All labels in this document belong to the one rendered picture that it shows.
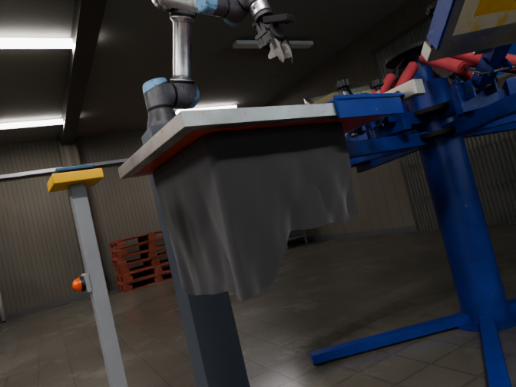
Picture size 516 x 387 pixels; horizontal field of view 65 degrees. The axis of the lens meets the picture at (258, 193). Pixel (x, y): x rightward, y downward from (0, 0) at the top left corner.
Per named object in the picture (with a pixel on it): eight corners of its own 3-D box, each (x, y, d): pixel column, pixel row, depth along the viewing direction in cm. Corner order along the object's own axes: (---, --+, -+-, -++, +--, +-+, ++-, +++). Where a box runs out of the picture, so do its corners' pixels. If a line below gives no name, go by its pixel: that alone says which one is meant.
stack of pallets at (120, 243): (180, 272, 789) (170, 229, 793) (194, 272, 714) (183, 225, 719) (116, 289, 730) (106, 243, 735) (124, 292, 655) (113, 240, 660)
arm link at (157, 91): (142, 113, 184) (135, 84, 185) (167, 113, 193) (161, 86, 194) (154, 103, 175) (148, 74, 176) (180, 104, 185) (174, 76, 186)
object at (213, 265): (245, 303, 98) (206, 133, 100) (177, 296, 135) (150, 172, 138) (256, 299, 100) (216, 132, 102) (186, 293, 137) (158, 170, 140)
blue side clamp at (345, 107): (340, 117, 116) (335, 94, 116) (329, 123, 120) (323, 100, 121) (404, 113, 133) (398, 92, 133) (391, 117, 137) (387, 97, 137)
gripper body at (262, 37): (272, 52, 157) (260, 25, 158) (288, 38, 151) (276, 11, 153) (259, 51, 151) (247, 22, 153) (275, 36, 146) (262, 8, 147)
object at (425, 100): (511, 340, 162) (427, 21, 169) (425, 329, 195) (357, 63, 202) (552, 308, 184) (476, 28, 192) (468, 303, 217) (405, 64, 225)
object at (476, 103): (472, 103, 139) (463, 70, 140) (322, 158, 205) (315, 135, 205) (564, 96, 185) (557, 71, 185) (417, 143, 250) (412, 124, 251)
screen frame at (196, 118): (184, 127, 90) (180, 110, 90) (120, 179, 139) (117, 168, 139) (401, 110, 134) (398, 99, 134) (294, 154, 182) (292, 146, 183)
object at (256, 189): (252, 298, 99) (213, 133, 102) (244, 297, 103) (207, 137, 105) (374, 253, 125) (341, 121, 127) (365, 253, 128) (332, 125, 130)
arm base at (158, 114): (144, 136, 186) (140, 115, 187) (176, 132, 194) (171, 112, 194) (152, 126, 173) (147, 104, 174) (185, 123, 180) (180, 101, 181)
